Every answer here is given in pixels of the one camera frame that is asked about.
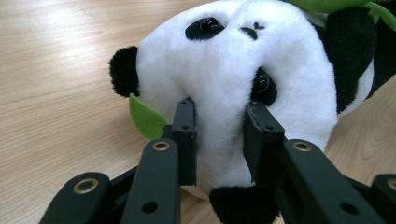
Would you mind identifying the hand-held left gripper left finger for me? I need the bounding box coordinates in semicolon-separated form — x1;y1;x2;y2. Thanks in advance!
162;97;198;187

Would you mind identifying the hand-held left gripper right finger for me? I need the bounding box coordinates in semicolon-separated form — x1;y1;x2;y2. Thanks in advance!
242;101;286;188

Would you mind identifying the panda plush toy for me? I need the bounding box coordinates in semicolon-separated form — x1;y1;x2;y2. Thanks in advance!
108;0;396;224

